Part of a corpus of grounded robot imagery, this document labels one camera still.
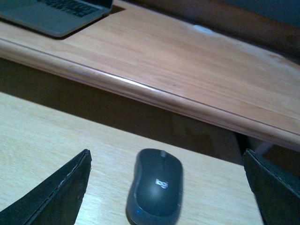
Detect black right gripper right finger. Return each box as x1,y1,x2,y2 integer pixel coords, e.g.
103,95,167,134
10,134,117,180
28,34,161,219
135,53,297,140
243,149,300,225

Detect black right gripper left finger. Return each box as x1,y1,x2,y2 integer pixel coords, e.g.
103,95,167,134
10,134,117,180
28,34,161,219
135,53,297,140
0,149,92,225

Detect dark grey computer mouse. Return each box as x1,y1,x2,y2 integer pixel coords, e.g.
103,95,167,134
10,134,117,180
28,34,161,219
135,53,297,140
126,149,184,225

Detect wooden keyboard tray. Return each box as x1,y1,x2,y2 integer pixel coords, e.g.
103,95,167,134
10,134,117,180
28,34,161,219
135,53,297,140
0,93,262,225

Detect wooden desk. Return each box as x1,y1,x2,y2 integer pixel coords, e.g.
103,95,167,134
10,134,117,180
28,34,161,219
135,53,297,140
0,0,300,150

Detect grey laptop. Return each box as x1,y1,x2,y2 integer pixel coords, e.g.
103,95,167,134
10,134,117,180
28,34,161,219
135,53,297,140
0,0,113,38

